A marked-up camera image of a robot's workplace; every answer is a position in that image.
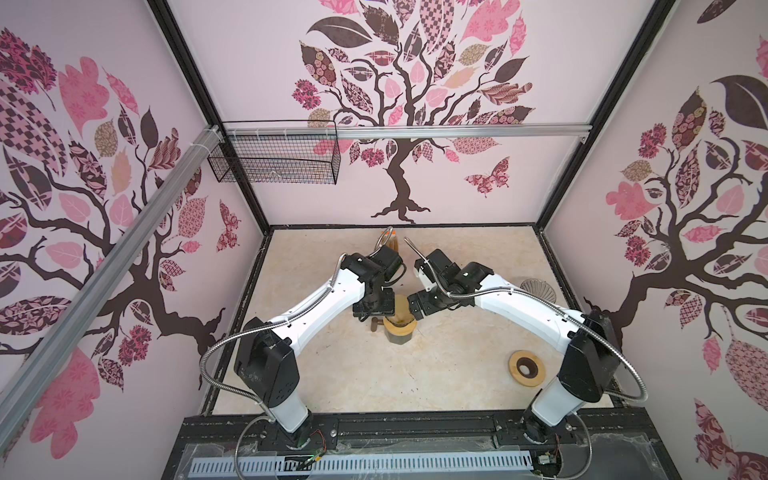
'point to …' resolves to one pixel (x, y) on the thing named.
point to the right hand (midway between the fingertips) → (423, 300)
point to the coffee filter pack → (392, 242)
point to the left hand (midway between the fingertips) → (378, 315)
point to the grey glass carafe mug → (397, 339)
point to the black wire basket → (277, 160)
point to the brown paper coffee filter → (402, 314)
